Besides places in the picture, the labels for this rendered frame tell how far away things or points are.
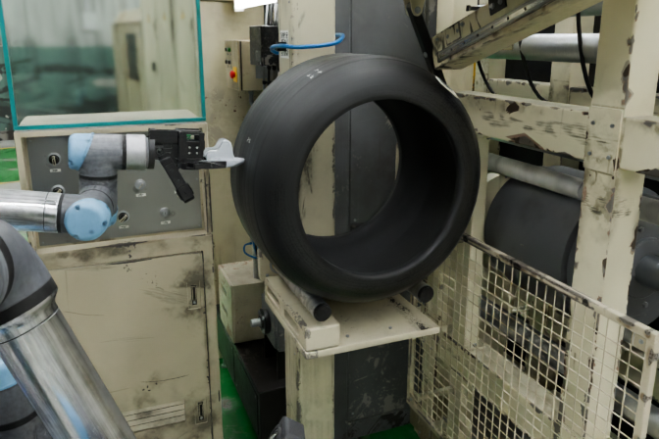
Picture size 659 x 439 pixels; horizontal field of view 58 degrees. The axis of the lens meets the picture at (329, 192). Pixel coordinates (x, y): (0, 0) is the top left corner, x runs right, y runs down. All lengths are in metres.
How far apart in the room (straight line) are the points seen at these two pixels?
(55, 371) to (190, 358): 1.46
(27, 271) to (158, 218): 1.34
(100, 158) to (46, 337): 0.62
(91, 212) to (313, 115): 0.48
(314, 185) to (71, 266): 0.80
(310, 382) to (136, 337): 0.59
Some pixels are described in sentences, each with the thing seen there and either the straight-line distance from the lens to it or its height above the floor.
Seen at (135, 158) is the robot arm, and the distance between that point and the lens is 1.30.
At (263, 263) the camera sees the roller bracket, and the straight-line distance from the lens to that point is 1.72.
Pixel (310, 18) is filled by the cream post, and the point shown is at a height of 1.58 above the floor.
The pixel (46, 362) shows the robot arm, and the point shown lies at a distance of 0.75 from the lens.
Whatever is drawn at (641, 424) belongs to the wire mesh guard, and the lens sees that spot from 1.37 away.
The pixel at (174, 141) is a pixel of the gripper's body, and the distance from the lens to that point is 1.32.
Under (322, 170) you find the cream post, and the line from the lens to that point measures 1.73.
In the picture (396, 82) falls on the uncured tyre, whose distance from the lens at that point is 1.35.
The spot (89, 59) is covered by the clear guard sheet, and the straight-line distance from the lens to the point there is 1.93.
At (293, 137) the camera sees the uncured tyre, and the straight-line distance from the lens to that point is 1.27.
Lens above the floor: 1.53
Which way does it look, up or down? 14 degrees down
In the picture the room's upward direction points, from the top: straight up
